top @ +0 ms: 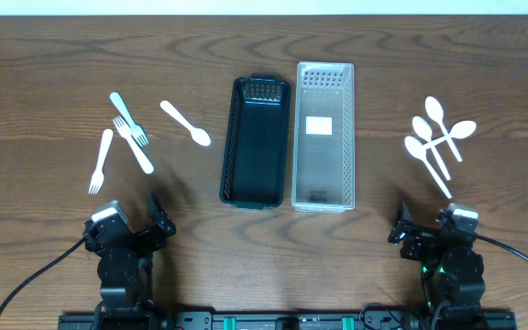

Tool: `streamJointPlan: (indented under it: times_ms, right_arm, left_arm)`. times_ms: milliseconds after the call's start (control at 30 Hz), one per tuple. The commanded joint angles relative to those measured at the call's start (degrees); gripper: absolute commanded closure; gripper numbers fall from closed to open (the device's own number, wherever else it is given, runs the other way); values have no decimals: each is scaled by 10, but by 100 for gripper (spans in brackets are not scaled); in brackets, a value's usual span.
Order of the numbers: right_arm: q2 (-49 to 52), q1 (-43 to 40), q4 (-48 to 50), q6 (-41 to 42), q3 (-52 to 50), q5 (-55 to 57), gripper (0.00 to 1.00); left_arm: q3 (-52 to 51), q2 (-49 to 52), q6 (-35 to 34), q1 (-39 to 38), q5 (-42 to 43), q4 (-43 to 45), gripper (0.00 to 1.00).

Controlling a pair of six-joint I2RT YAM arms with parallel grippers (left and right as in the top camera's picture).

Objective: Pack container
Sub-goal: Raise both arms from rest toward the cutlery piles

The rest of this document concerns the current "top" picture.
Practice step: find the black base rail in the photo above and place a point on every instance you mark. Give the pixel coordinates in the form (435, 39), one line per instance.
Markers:
(367, 320)

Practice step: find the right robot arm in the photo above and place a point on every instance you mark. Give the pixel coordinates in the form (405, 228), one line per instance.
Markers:
(451, 271)

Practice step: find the black plastic basket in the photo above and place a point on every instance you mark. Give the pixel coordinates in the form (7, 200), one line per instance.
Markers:
(254, 164)

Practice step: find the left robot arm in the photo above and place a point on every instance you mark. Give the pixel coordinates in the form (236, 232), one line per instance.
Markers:
(126, 264)

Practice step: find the white plastic fork lower left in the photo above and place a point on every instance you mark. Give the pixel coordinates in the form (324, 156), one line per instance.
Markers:
(98, 177)

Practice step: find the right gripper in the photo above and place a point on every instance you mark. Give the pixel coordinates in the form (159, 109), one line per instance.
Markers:
(423, 238)

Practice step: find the white plastic fork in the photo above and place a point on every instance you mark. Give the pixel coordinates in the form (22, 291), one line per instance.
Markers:
(125, 132)
(98, 177)
(136, 130)

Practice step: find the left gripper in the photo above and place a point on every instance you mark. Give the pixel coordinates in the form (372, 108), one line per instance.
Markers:
(140, 235)

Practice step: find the clear plastic basket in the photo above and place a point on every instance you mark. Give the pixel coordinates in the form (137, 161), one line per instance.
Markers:
(323, 168)

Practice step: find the white label in clear basket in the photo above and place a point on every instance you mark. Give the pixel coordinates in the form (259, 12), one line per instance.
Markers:
(318, 125)

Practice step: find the white plastic fork upper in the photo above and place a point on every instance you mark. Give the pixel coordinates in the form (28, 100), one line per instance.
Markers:
(136, 130)

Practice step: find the white plastic fork middle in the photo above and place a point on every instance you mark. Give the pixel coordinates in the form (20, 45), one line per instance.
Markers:
(125, 132)

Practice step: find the white spoon crossing sideways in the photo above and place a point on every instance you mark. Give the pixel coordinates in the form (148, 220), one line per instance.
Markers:
(459, 130)

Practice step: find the white plastic spoon left side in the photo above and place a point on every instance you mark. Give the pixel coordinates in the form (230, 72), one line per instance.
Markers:
(199, 135)

